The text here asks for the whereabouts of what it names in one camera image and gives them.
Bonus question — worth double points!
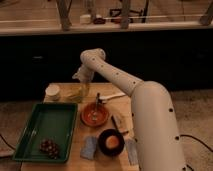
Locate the orange plate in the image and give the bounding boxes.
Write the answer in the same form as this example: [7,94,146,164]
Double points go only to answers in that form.
[80,103,109,127]

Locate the black bowl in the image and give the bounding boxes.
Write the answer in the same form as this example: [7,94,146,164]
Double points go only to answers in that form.
[98,129,125,157]

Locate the grey sponge left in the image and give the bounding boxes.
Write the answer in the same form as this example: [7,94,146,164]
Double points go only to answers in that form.
[80,136,97,160]

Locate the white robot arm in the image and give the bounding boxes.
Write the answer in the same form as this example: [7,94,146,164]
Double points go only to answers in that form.
[73,48,187,171]

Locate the black handled knife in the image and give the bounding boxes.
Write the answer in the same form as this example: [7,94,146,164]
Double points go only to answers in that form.
[111,115,129,135]

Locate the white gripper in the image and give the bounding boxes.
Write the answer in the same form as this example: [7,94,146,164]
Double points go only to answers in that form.
[72,65,94,83]

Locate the white paper cup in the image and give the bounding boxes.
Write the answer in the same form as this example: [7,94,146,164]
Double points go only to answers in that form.
[45,84,60,101]

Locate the clear plastic cup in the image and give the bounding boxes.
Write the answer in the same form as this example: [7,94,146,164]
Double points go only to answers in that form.
[66,83,90,103]

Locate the orange fruit in bowl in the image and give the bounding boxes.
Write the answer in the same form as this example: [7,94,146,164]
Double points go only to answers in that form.
[105,135,119,149]

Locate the black cable on floor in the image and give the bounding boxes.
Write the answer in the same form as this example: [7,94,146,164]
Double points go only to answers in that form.
[179,133,213,171]

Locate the grey sponge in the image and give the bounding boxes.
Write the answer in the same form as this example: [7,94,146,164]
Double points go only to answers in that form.
[80,136,97,160]
[125,139,138,165]

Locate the green plastic tray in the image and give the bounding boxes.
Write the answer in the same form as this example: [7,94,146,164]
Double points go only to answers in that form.
[13,103,78,163]

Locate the metal fork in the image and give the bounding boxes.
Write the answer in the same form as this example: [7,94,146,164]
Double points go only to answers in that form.
[92,93,100,121]

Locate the bunch of dark grapes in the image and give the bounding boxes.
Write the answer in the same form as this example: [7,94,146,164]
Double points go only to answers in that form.
[39,139,60,159]

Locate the white plastic spoon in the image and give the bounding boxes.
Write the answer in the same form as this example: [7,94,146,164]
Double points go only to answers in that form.
[99,92,126,101]

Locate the grey sponge right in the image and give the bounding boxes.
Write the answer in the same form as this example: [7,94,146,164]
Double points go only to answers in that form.
[125,139,138,165]

